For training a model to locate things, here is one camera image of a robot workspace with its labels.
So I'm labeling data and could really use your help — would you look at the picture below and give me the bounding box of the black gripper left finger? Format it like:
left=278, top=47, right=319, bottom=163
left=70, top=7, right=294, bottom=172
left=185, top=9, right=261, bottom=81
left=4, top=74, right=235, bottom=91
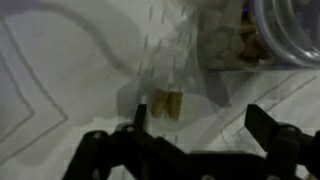
left=133, top=103, right=148, bottom=133

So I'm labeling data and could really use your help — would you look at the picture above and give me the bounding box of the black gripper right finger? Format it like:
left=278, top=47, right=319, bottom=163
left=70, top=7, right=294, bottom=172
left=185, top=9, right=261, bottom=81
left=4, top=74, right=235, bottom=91
left=244, top=103, right=278, bottom=153

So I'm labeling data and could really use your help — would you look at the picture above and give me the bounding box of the white quilted duvet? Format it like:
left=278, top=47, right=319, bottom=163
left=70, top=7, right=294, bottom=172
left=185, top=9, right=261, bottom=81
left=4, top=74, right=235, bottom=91
left=0, top=0, right=320, bottom=180

